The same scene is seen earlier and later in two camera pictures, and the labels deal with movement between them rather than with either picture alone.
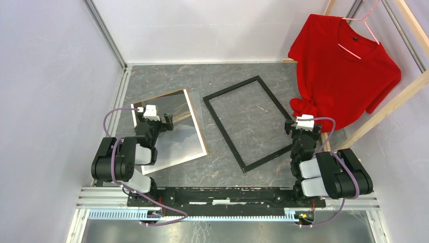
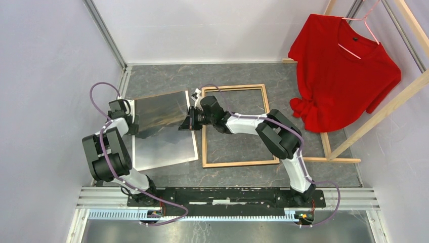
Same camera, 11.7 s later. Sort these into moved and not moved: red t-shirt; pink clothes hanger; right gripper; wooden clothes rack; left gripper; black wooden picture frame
Moved: black wooden picture frame; right gripper; left gripper
Not moved: wooden clothes rack; pink clothes hanger; red t-shirt
